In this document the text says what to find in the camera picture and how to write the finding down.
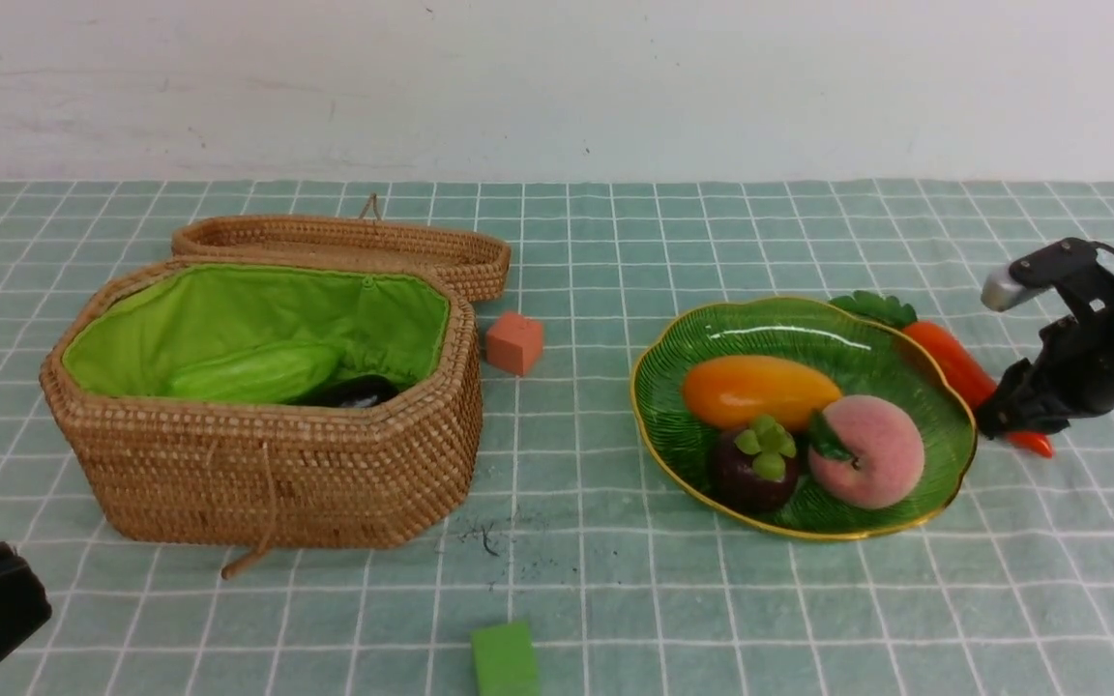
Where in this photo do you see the dark purple toy eggplant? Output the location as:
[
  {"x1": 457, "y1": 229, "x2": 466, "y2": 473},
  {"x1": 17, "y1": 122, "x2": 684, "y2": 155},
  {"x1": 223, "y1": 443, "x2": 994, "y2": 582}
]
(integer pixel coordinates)
[{"x1": 293, "y1": 374, "x2": 399, "y2": 409}]

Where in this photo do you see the pink toy peach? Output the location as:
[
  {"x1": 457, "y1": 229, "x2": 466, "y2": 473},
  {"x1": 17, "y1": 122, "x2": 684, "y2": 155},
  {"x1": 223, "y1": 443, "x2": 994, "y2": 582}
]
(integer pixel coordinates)
[{"x1": 807, "y1": 393, "x2": 925, "y2": 510}]

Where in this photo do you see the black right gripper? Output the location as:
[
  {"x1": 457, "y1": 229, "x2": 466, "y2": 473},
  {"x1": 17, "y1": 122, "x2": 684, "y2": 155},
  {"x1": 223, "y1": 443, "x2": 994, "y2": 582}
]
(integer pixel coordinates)
[{"x1": 974, "y1": 238, "x2": 1114, "y2": 439}]

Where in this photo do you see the orange toy carrot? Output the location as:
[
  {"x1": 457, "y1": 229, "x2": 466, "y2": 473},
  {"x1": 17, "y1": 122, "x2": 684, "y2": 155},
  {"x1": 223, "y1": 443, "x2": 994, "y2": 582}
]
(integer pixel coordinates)
[{"x1": 828, "y1": 290, "x2": 1055, "y2": 459}]

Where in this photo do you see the teal checked tablecloth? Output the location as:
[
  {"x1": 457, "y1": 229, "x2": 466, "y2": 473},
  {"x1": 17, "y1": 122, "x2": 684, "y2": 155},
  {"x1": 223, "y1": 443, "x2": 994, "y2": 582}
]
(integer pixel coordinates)
[{"x1": 0, "y1": 180, "x2": 1114, "y2": 695}]

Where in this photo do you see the yellow orange toy mango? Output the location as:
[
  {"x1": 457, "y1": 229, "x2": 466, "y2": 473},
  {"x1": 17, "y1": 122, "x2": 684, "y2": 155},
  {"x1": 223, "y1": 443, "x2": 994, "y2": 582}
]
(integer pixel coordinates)
[{"x1": 681, "y1": 354, "x2": 843, "y2": 432}]

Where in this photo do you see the green foam block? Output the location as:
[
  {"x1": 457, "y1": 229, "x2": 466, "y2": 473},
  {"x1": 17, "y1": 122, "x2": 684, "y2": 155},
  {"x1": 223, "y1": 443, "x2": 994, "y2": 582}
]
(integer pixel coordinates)
[{"x1": 470, "y1": 621, "x2": 541, "y2": 696}]

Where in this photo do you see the green toy cucumber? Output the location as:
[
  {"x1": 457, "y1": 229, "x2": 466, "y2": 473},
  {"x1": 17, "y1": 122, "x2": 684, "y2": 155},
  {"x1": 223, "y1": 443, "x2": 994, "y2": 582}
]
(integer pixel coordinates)
[{"x1": 162, "y1": 340, "x2": 344, "y2": 404}]

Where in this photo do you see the woven basket lid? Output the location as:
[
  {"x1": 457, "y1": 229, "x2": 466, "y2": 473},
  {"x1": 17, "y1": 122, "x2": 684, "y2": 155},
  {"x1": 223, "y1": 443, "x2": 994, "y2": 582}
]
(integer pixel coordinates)
[{"x1": 172, "y1": 194, "x2": 514, "y2": 303}]

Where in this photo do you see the green glass leaf plate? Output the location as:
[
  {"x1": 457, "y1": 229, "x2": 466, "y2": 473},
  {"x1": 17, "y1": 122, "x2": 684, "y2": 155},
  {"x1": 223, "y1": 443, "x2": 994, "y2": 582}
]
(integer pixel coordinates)
[{"x1": 631, "y1": 297, "x2": 978, "y2": 541}]

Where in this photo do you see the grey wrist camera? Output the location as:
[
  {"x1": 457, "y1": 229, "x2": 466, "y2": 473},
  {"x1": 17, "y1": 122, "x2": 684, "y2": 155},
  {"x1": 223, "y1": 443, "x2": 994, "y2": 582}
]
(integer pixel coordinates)
[{"x1": 979, "y1": 264, "x2": 1044, "y2": 313}]

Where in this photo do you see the dark purple toy mangosteen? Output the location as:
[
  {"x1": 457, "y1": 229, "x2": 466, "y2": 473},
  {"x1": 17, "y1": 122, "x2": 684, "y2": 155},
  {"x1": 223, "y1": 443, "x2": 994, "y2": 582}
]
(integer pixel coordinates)
[{"x1": 707, "y1": 415, "x2": 801, "y2": 514}]

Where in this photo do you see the orange foam cube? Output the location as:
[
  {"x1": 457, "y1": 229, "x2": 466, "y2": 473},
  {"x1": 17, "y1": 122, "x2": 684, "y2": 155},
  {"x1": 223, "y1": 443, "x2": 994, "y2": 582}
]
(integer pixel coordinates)
[{"x1": 483, "y1": 311, "x2": 544, "y2": 376}]

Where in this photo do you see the woven wicker basket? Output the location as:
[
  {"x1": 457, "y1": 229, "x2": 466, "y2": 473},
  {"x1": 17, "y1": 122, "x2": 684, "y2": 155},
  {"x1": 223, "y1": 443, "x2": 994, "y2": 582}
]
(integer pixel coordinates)
[{"x1": 40, "y1": 256, "x2": 483, "y2": 578}]

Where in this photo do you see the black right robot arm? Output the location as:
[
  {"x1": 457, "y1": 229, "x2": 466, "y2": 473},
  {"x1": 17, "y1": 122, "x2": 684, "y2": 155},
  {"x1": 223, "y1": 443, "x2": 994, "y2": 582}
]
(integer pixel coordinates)
[{"x1": 974, "y1": 238, "x2": 1114, "y2": 439}]

